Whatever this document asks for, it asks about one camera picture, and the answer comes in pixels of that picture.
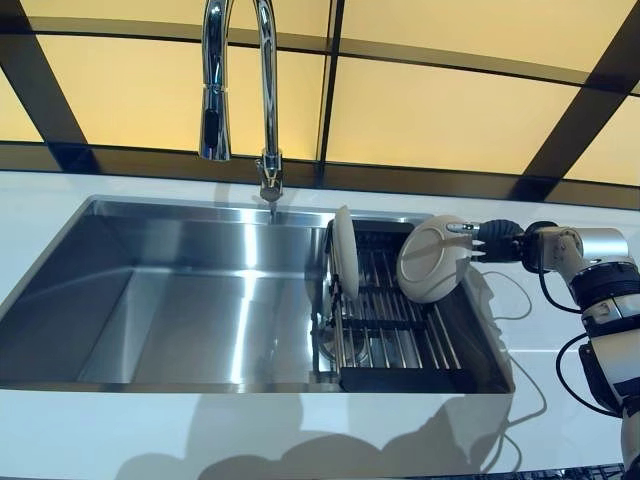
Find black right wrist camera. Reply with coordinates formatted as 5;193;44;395
521;223;552;274

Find dark window frame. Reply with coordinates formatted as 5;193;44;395
0;0;640;202

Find stainless steel sink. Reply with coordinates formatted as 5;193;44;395
0;193;517;397

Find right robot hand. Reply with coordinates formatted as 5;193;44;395
445;218;527;263

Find black steel-rod drying rack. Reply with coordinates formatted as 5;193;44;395
310;216;482;395

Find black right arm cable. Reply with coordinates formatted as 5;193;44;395
538;263;624;418

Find cream round plate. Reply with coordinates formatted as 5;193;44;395
332;204;361;302
395;214;474;306

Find chrome gooseneck faucet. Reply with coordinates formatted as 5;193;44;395
198;0;285;205

